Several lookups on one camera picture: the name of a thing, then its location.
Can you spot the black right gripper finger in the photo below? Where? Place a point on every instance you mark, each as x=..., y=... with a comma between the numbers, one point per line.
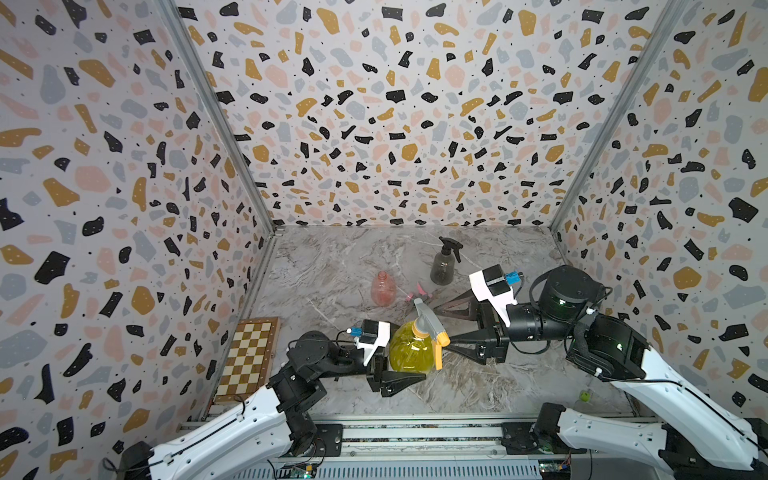
x=464, y=307
x=478, y=353

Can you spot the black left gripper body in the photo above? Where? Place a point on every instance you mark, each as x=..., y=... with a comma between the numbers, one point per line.
x=376, y=369

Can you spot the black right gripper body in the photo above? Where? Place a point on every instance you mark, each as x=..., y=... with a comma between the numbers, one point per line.
x=492, y=323

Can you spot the smoky grey spray bottle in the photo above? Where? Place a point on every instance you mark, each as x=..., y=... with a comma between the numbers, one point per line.
x=442, y=269

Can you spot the orange grey spray nozzle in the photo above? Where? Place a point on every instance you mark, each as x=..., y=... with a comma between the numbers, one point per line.
x=428, y=325

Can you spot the black spray nozzle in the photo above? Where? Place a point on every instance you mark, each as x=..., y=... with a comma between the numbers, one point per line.
x=451, y=247

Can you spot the yellow spray bottle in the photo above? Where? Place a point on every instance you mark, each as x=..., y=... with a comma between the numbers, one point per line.
x=411, y=350

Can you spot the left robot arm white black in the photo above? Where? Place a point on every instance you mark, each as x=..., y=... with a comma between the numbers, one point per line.
x=270, y=423

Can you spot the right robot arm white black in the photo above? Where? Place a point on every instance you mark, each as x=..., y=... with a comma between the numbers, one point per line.
x=693, y=438

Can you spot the pink spray nozzle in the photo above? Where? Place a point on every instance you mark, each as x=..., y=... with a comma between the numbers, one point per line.
x=420, y=293

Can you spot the pink spray bottle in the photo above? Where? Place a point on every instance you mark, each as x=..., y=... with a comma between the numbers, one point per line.
x=383, y=290

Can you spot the wooden chessboard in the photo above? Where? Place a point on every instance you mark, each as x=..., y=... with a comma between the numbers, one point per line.
x=248, y=364

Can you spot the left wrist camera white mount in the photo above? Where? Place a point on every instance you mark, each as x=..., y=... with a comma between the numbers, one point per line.
x=369, y=337

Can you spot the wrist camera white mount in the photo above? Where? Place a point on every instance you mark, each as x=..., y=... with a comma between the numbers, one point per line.
x=369, y=337
x=497, y=287

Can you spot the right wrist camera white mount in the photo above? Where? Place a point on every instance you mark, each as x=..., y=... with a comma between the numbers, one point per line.
x=497, y=287

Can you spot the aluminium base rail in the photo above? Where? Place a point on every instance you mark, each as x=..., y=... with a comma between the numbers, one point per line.
x=457, y=446

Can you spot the aluminium corner post right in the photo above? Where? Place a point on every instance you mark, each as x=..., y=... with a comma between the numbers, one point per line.
x=668, y=18

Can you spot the aluminium corner post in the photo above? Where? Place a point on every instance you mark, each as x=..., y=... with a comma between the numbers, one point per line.
x=668, y=18
x=169, y=13

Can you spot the aluminium corner post left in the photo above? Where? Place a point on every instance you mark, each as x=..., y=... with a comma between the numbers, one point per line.
x=169, y=13

